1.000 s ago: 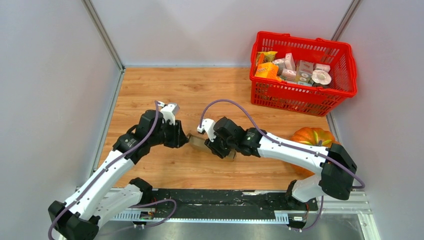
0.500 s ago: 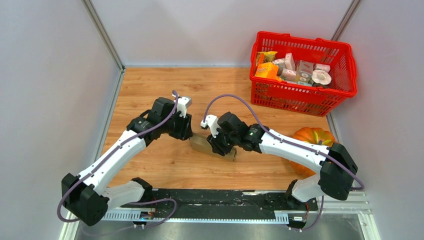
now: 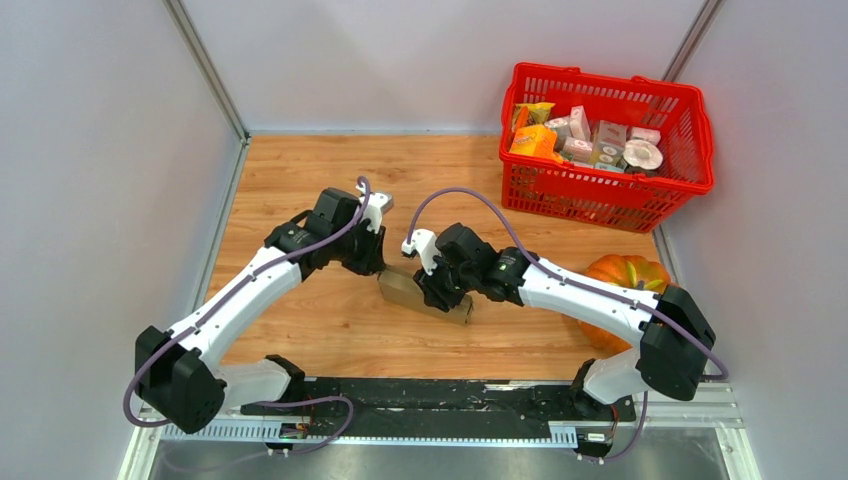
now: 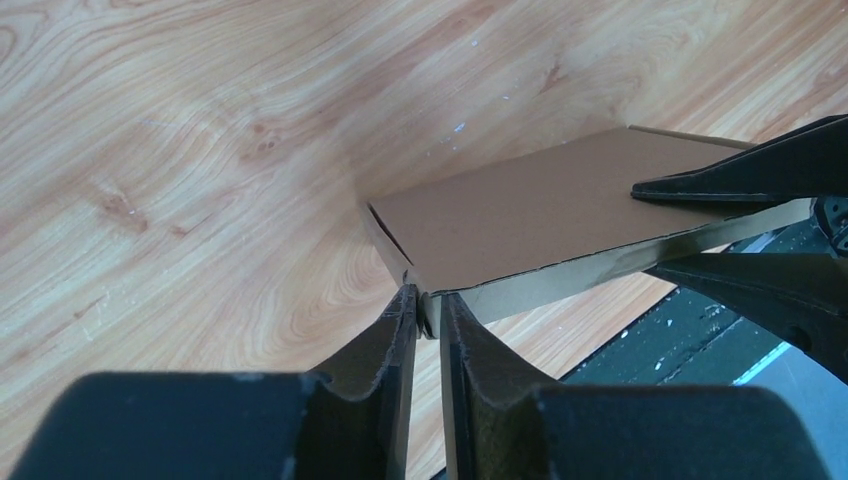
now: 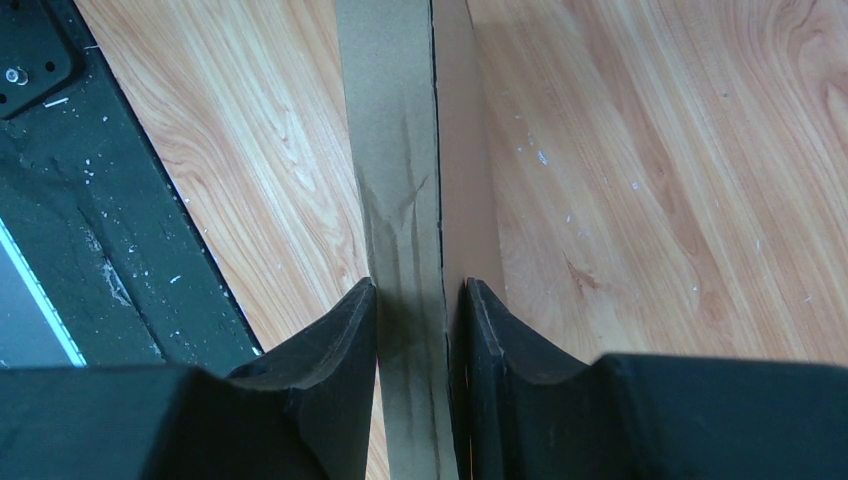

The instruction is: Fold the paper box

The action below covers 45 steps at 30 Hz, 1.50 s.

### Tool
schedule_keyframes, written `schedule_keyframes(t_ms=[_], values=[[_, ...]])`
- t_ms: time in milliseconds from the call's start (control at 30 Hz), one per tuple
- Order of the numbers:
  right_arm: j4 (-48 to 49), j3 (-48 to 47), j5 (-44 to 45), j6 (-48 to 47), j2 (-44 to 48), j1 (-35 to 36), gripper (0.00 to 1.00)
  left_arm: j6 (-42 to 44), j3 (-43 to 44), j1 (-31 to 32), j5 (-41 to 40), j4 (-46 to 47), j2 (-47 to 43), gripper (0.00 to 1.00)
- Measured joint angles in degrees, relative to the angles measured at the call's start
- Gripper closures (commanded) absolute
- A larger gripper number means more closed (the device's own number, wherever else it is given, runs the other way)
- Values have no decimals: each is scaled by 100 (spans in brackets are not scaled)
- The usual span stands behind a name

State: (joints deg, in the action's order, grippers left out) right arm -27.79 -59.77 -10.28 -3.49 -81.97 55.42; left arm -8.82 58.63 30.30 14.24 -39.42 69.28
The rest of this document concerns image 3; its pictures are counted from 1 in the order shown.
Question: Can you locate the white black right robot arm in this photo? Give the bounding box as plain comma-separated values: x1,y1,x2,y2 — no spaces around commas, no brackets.
401,223,715,419

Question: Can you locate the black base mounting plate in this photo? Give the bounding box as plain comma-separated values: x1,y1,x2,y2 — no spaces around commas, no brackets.
275,377,638,440

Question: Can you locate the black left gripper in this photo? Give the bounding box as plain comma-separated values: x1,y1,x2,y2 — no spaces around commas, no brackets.
331,217,387,276

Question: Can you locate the orange pumpkin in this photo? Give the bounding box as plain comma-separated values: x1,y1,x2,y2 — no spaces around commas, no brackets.
576,254,672,356

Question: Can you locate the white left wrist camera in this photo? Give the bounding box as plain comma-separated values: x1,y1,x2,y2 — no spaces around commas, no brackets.
359,191,394,234

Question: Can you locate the brown cardboard paper box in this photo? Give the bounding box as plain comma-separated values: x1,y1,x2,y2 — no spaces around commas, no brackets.
377,266,474,325

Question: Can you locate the white round tape roll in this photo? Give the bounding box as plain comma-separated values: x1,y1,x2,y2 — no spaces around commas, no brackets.
622,139,664,171

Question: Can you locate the red plastic shopping basket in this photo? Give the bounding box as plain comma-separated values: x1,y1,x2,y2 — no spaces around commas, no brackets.
499,62,714,233

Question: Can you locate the orange snack box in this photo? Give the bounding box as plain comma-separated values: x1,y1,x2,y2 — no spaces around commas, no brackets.
509,124,557,160

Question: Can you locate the yellow snack bag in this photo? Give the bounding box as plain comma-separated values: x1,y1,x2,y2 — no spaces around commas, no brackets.
511,102,555,131

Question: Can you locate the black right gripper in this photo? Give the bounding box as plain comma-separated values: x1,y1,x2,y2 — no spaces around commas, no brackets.
413,251,477,314

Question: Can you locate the aluminium frame rail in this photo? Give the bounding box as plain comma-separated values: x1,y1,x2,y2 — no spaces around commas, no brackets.
119,380,763,480

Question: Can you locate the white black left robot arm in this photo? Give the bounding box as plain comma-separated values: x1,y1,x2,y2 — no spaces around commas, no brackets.
123,178,393,433

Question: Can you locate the white pink carton box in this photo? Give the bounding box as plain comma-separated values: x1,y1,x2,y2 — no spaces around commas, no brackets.
569,105,591,141

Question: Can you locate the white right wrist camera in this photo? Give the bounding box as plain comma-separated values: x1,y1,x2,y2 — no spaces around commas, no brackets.
401,229,441,275

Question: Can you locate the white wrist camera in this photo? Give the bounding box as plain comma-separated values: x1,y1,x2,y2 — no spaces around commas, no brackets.
359,191,394,234
401,229,441,275

